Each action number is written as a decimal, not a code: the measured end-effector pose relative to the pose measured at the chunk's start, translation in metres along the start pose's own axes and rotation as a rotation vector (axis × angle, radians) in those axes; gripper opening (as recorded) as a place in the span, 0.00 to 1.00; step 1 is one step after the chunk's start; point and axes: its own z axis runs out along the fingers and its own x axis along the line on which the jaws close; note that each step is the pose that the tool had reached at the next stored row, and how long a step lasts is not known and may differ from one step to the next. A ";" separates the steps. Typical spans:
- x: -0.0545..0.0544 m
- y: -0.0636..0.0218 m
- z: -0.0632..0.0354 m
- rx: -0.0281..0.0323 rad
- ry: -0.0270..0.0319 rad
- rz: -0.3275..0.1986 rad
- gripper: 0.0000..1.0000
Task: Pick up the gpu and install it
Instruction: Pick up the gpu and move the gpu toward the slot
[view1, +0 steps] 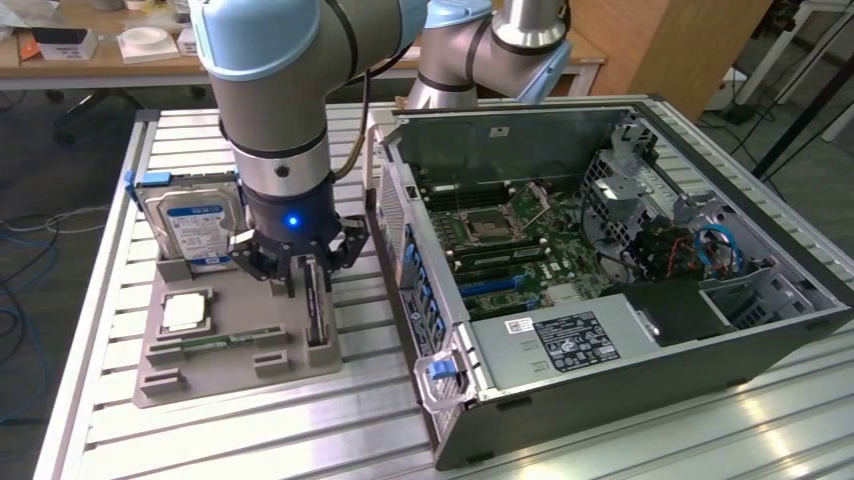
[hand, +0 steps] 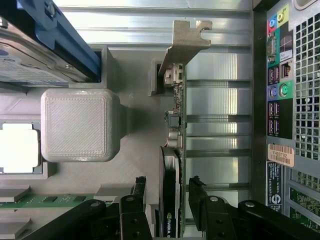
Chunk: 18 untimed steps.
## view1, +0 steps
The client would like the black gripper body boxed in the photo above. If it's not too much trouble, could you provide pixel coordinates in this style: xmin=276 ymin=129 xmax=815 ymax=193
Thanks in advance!
xmin=238 ymin=174 xmax=342 ymax=254

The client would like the green GPU card metal bracket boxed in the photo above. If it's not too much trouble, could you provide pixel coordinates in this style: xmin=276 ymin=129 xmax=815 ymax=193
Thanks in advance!
xmin=294 ymin=252 xmax=333 ymax=351

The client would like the hard disk in blue caddy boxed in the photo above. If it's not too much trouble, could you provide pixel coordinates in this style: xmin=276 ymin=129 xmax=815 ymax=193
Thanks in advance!
xmin=123 ymin=169 xmax=245 ymax=275

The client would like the silver CPU chip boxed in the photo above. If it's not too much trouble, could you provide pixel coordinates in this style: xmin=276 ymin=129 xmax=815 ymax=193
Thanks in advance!
xmin=162 ymin=294 xmax=209 ymax=331

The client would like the green RAM stick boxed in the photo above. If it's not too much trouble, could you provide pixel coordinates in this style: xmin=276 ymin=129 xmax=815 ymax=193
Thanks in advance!
xmin=178 ymin=332 xmax=261 ymax=352

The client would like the gray parts rack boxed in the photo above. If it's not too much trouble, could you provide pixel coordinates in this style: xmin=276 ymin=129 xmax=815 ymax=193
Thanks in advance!
xmin=131 ymin=252 xmax=345 ymax=409

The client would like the black expansion slot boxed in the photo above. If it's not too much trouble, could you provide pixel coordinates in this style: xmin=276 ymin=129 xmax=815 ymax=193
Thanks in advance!
xmin=454 ymin=264 xmax=538 ymax=285

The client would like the blue expansion slot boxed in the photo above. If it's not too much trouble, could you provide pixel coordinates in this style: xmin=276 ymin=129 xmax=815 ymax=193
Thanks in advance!
xmin=457 ymin=275 xmax=529 ymax=297

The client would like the blue case latch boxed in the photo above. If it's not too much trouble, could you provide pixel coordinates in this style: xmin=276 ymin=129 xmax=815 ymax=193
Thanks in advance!
xmin=424 ymin=358 xmax=456 ymax=385

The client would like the gray power supply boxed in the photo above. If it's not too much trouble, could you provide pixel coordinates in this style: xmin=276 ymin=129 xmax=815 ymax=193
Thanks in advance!
xmin=465 ymin=292 xmax=665 ymax=399

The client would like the silver chipset heatsink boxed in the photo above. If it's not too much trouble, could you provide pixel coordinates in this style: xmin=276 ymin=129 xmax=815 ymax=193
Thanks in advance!
xmin=540 ymin=285 xmax=582 ymax=305

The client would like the black office chair base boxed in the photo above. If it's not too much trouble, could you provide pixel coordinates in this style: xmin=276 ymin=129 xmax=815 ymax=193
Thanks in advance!
xmin=50 ymin=88 xmax=145 ymax=146

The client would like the white round holder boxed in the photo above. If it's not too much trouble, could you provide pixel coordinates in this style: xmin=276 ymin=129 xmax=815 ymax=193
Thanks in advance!
xmin=115 ymin=27 xmax=182 ymax=65

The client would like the wooden desk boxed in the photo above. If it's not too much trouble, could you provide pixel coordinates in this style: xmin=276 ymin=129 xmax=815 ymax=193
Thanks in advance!
xmin=0 ymin=0 xmax=609 ymax=109

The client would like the metal disk bay cage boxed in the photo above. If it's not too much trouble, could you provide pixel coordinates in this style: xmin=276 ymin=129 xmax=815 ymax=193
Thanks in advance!
xmin=577 ymin=119 xmax=679 ymax=251

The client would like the white box black lid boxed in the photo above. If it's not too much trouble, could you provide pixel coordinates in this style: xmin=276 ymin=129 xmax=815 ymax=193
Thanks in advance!
xmin=30 ymin=27 xmax=99 ymax=62

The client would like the black open PC case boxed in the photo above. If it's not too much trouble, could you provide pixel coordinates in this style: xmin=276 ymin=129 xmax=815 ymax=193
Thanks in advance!
xmin=358 ymin=92 xmax=854 ymax=474

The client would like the clear plastic bag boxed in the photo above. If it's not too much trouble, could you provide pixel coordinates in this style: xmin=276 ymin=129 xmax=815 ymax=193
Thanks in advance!
xmin=0 ymin=0 xmax=61 ymax=41

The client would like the wooden cabinet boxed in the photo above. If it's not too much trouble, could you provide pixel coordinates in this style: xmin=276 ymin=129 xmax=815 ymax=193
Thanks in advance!
xmin=565 ymin=0 xmax=779 ymax=123

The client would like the white floor unit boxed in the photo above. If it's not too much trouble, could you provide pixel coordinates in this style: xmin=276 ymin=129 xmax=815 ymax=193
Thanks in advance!
xmin=705 ymin=67 xmax=748 ymax=114

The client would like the black tripod leg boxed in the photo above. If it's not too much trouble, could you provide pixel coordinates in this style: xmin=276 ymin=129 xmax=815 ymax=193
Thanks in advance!
xmin=751 ymin=19 xmax=854 ymax=180

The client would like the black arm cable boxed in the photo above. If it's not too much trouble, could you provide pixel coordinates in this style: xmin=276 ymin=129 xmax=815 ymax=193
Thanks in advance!
xmin=322 ymin=0 xmax=418 ymax=179

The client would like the white floor cable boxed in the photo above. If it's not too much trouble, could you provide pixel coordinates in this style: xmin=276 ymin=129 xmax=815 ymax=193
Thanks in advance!
xmin=0 ymin=203 xmax=111 ymax=236

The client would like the blue floor cable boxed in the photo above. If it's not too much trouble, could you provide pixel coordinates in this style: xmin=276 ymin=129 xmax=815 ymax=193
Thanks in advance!
xmin=0 ymin=219 xmax=58 ymax=426

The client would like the black internal wire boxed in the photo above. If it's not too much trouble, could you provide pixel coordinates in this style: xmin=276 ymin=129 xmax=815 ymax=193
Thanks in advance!
xmin=595 ymin=238 xmax=643 ymax=282

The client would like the red wire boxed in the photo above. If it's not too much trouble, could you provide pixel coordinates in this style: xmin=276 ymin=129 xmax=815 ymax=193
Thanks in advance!
xmin=668 ymin=235 xmax=689 ymax=279

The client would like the blue wire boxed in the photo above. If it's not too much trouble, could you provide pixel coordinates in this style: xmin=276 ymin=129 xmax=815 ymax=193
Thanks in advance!
xmin=692 ymin=223 xmax=747 ymax=281

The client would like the white desk frame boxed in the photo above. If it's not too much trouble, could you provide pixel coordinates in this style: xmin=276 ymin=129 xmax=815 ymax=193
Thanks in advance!
xmin=732 ymin=0 xmax=854 ymax=144

